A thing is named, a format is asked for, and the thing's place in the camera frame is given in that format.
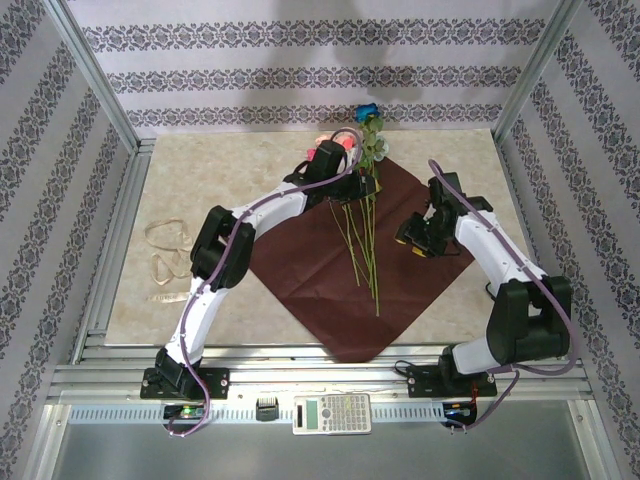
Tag perforated metal cable tray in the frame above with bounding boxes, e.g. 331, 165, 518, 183
67, 402, 591, 425

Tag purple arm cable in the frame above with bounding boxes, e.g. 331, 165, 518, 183
167, 127, 364, 440
427, 158, 584, 435

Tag aluminium frame post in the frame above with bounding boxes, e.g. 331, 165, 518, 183
491, 0, 585, 144
42, 0, 141, 154

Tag coral artificial rose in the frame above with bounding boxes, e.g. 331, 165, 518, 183
335, 133, 374, 284

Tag grey scientific calculator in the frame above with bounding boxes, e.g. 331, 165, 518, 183
292, 393, 374, 436

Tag aluminium mounting rails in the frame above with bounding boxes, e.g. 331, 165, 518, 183
47, 342, 596, 405

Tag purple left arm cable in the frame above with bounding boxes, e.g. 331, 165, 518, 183
167, 127, 364, 440

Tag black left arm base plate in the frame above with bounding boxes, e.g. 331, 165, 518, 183
139, 367, 231, 401

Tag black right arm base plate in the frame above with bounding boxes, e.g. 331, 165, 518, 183
407, 364, 499, 400

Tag peach artificial rose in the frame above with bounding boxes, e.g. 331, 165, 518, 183
315, 132, 361, 287

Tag blue artificial rose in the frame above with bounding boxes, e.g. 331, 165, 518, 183
353, 102, 387, 317

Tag beige ribbon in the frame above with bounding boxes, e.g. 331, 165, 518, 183
143, 218, 196, 304

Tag aluminium side rail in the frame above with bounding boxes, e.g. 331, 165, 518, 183
74, 139, 154, 351

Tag dark red wrapping paper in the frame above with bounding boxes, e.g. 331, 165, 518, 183
247, 155, 475, 365

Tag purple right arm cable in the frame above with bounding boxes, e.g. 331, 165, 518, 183
427, 158, 584, 435

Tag pale mint artificial rose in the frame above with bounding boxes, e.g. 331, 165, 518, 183
363, 135, 392, 294

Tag small circuit board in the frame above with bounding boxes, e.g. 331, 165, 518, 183
442, 402, 479, 422
163, 404, 207, 420

